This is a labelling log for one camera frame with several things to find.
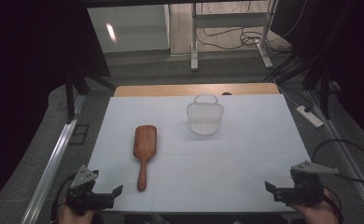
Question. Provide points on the person's right hand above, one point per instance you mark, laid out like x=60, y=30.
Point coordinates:
x=318, y=214

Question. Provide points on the white power strip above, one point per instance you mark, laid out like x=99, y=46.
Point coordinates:
x=309, y=116

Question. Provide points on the small dark object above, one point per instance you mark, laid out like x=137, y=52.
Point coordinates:
x=226, y=93

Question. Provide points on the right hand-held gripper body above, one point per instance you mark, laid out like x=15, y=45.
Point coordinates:
x=304, y=189

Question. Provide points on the aluminium floor rail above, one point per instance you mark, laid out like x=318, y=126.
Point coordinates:
x=54, y=168
x=342, y=149

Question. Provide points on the wooden hairbrush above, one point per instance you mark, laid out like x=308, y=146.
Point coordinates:
x=145, y=143

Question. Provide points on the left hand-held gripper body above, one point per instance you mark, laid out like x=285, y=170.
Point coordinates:
x=86, y=199

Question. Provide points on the white metal desk frame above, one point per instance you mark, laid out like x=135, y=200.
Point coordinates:
x=230, y=20

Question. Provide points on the white plastic basket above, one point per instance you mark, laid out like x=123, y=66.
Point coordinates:
x=205, y=121

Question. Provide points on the white table mat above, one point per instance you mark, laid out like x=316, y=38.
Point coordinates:
x=202, y=174

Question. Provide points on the black curtain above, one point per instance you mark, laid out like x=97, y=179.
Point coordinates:
x=30, y=62
x=351, y=46

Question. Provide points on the black metal stand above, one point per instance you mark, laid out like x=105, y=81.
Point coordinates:
x=324, y=93
x=69, y=99

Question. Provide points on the dark floor socket plate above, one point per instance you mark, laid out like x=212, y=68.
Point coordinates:
x=79, y=134

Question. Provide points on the person's left hand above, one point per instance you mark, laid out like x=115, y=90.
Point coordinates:
x=74, y=218

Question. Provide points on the white cabinet panel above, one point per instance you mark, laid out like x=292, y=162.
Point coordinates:
x=133, y=28

